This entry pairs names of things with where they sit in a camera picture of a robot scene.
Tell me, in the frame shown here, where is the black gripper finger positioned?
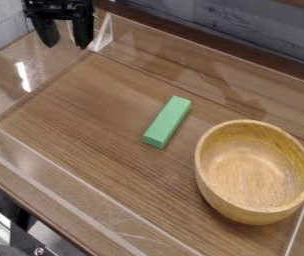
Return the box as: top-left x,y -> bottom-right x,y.
31,17 -> 59,48
71,15 -> 93,49

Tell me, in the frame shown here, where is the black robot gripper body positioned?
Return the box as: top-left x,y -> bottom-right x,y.
22,0 -> 94,20

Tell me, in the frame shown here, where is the green rectangular block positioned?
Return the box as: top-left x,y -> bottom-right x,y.
142,96 -> 192,149

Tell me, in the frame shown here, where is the brown wooden bowl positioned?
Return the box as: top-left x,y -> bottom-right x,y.
194,120 -> 304,225

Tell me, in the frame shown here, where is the clear acrylic corner bracket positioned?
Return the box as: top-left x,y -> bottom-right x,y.
67,12 -> 114,53

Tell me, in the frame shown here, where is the black metal table bracket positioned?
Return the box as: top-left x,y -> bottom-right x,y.
9,222 -> 66,256

